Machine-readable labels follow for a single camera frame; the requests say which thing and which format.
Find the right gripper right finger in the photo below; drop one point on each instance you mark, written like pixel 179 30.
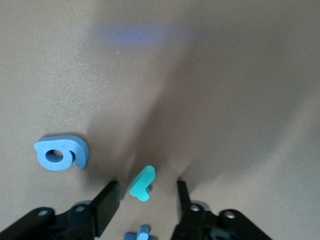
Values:
pixel 186 217

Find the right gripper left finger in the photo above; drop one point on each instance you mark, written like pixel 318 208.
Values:
pixel 107 205

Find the teal foam letter r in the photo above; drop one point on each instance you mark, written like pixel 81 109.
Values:
pixel 141 186

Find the blue foam plus sign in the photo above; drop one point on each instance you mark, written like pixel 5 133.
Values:
pixel 142 235

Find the blue foam number six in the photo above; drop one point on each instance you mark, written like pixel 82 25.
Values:
pixel 42 160

